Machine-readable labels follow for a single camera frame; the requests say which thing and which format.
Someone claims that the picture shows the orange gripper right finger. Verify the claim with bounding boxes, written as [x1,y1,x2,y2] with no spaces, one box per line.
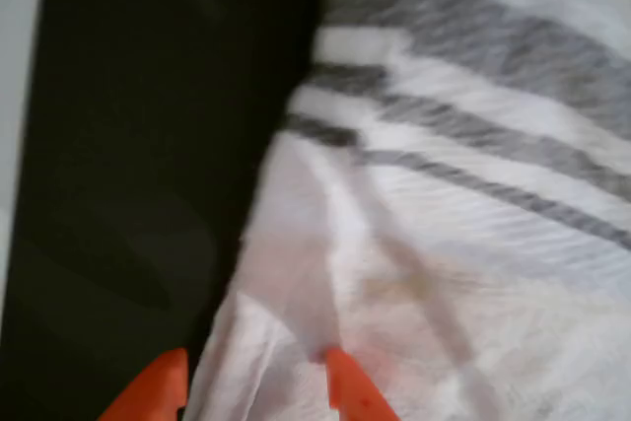
[323,347,401,421]

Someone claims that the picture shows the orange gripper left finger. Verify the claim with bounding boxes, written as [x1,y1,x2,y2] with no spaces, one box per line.
[98,347,191,421]

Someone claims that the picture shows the white striped towel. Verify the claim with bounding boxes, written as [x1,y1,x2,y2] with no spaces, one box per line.
[184,0,631,421]

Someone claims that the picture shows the black desk mat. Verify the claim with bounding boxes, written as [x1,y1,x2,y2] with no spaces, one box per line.
[0,0,329,421]

